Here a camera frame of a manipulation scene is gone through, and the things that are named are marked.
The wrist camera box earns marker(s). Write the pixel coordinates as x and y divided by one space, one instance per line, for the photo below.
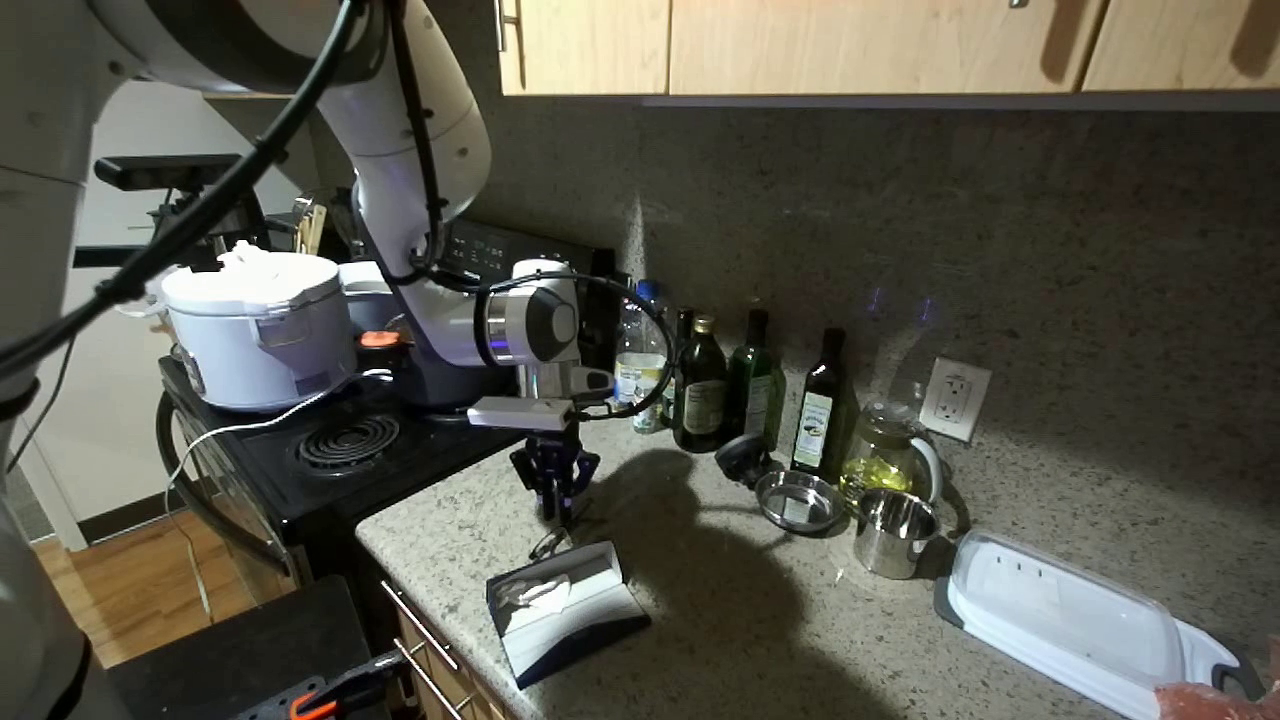
518 413

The glass oil cruet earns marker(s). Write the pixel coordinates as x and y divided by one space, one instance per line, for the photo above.
889 461

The steel strainer bowl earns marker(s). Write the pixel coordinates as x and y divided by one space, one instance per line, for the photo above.
800 501

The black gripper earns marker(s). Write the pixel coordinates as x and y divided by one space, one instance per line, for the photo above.
555 461

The white wall outlet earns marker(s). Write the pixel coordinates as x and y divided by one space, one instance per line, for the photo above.
955 403

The thin-framed eyeglasses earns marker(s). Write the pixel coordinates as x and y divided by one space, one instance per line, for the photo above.
548 547

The black stove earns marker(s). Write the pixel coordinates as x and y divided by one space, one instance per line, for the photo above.
347 455

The dark bottle white label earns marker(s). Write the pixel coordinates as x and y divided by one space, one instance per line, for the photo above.
819 407

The blue glasses case box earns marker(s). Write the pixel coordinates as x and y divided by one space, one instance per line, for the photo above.
565 614

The white rice cooker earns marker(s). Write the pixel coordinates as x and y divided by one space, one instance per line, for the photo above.
252 335

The black stereo camera bar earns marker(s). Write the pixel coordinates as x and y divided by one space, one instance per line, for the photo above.
166 171

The steel cup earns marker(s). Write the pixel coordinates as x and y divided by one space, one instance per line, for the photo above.
892 532

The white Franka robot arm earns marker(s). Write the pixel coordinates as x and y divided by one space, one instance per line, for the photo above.
400 147

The orange-tipped black clamp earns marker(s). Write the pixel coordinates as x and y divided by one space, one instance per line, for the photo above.
341 684

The black round lid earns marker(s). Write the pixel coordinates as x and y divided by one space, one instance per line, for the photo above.
741 461

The wooden upper cabinets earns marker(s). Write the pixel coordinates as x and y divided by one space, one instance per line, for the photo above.
866 47

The green glass bottle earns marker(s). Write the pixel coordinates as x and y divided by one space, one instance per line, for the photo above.
759 380

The gold-capped olive oil bottle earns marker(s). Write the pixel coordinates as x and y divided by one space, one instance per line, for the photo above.
701 386

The wooden base cabinet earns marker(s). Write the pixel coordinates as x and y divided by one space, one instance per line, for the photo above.
442 654

